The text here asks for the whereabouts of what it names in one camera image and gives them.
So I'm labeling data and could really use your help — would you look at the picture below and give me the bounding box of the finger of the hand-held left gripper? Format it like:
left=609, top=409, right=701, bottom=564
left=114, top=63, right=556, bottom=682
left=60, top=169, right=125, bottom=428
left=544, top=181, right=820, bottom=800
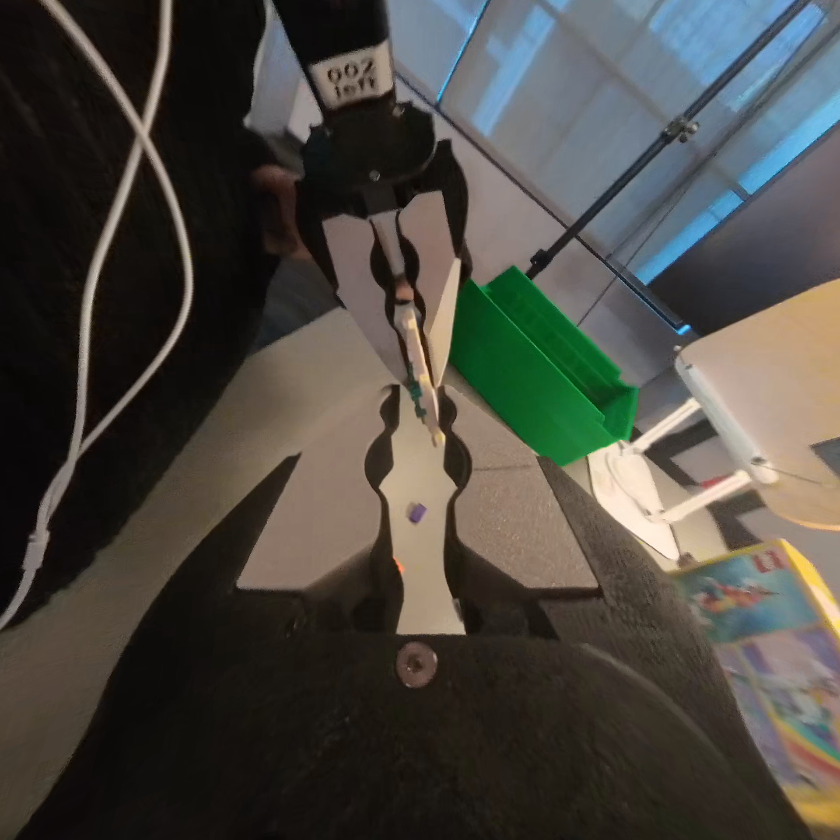
left=397, top=192, right=463, bottom=387
left=322, top=211, right=408, bottom=389

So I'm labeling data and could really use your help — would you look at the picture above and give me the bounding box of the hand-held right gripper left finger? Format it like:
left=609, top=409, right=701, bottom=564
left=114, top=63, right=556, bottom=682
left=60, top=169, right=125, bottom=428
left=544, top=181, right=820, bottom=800
left=235, top=386, right=404, bottom=621

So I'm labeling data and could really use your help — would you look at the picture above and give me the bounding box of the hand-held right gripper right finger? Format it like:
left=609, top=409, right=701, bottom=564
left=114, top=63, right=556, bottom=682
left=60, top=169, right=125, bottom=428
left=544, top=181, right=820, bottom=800
left=438, top=386, right=602, bottom=614

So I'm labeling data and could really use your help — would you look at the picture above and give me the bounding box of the colourful lego box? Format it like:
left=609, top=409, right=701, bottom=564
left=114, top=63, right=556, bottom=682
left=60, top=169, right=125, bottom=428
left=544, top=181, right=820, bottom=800
left=669, top=538, right=840, bottom=840

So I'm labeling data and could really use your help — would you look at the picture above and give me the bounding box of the person's left hand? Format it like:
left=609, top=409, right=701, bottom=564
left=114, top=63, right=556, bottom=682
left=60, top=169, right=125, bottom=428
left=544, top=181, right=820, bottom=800
left=251, top=163, right=311, bottom=260

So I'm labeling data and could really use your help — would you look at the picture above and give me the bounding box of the green plastic bin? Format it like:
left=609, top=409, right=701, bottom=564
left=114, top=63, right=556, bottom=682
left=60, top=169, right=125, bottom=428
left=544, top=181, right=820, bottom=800
left=448, top=266, right=639, bottom=467

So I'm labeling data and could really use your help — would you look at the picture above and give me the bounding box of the black tripod pole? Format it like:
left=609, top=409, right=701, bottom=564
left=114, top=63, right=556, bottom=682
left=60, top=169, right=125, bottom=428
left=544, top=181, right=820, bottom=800
left=525, top=0, right=811, bottom=280

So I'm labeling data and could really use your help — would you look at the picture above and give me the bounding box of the person's black sweater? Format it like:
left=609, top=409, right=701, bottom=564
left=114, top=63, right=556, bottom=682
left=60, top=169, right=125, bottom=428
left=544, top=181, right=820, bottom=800
left=0, top=0, right=290, bottom=631

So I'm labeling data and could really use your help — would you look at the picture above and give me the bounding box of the wooden side table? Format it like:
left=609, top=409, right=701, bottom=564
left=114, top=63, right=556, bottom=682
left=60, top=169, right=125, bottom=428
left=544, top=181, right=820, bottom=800
left=587, top=279, right=840, bottom=559

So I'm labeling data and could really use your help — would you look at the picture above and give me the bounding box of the black monitor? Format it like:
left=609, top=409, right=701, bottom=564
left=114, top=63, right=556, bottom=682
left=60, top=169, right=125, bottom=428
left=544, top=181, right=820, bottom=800
left=646, top=141, right=840, bottom=337

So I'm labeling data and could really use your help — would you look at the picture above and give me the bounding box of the white cable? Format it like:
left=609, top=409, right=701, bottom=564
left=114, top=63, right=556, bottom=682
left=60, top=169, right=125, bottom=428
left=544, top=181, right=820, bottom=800
left=0, top=0, right=194, bottom=631

